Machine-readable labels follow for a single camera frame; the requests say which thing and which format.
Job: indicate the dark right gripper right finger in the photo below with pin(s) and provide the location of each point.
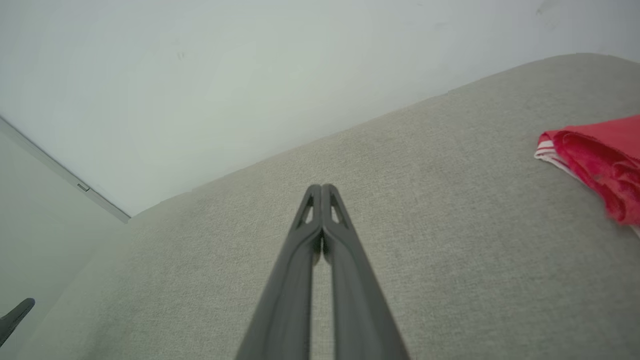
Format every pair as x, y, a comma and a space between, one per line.
360, 310

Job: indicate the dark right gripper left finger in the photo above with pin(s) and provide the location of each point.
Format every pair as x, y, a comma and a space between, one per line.
285, 310

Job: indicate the grey wall trim strip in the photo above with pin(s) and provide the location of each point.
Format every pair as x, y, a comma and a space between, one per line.
60, 172

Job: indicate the grey fabric sofa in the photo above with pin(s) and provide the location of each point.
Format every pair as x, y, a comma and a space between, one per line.
450, 250

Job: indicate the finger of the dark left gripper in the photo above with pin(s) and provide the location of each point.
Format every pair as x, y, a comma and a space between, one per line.
15, 317

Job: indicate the red and white garment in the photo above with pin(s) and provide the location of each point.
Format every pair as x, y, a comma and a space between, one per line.
600, 160

